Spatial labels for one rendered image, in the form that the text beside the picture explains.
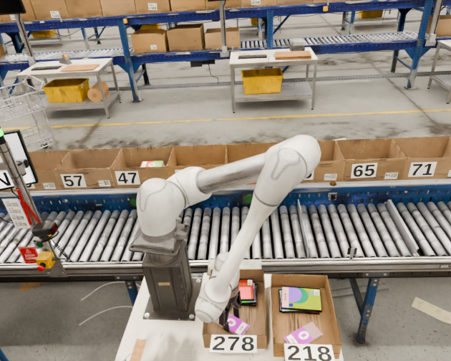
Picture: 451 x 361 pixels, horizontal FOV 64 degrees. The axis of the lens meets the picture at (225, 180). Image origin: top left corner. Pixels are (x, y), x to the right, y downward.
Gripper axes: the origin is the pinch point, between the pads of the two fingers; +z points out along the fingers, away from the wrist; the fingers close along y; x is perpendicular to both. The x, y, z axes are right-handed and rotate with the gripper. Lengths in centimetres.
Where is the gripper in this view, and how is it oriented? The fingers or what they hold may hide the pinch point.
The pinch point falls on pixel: (231, 319)
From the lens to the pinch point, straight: 182.4
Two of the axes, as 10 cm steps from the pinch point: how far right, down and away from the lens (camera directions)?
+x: -8.1, -2.8, 5.2
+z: 0.6, 8.4, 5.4
